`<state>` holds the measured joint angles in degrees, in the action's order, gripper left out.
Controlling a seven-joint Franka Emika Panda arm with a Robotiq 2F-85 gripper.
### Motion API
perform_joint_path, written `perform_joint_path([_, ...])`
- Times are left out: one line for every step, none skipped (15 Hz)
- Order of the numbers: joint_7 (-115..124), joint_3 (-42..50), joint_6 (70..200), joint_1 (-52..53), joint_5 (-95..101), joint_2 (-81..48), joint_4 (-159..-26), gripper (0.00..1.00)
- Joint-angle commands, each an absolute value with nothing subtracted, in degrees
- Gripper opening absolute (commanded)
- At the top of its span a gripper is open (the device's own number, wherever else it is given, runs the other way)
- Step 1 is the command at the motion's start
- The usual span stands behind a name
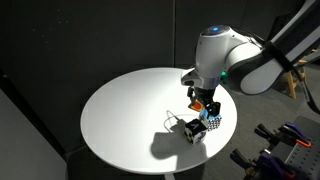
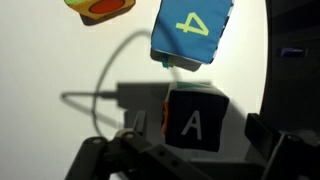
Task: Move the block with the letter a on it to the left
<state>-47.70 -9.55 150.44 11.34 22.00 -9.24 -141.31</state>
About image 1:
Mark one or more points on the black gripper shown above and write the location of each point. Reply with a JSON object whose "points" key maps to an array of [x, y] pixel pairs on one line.
{"points": [[204, 95]]}

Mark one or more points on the soft block with letter A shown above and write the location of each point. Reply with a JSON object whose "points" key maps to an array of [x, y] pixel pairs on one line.
{"points": [[195, 131]]}

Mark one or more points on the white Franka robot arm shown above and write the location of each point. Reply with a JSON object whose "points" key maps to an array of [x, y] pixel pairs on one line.
{"points": [[240, 56]]}

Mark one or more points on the orange soft block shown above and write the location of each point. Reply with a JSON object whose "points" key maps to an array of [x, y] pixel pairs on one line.
{"points": [[197, 106]]}

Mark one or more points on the blue-topped soft block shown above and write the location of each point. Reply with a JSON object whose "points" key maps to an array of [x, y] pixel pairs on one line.
{"points": [[211, 121]]}

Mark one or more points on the white table base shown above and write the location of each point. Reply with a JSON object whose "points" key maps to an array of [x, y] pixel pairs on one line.
{"points": [[170, 177]]}

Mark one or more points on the purple and orange clamp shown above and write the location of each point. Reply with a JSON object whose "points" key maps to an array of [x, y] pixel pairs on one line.
{"points": [[263, 163], [293, 133]]}

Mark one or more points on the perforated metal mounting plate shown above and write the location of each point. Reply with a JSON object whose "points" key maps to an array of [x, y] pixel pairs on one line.
{"points": [[308, 160]]}

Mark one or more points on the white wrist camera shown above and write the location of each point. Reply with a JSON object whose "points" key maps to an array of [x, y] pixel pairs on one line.
{"points": [[190, 78]]}

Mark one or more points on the teal camera mount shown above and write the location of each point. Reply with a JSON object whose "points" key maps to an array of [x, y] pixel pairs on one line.
{"points": [[224, 76]]}

